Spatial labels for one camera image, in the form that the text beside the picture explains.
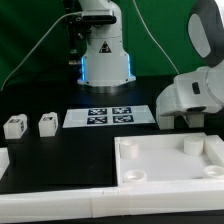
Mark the white square tabletop tray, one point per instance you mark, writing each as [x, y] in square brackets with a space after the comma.
[168, 157]

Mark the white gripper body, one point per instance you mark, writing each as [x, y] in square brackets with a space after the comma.
[201, 91]

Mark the white sheet with tags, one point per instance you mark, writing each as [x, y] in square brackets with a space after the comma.
[108, 116]

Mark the white front rail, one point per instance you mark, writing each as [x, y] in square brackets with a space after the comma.
[135, 199]

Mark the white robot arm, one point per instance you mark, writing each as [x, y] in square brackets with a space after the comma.
[106, 64]

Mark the white left obstacle block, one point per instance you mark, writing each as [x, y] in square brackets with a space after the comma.
[4, 161]

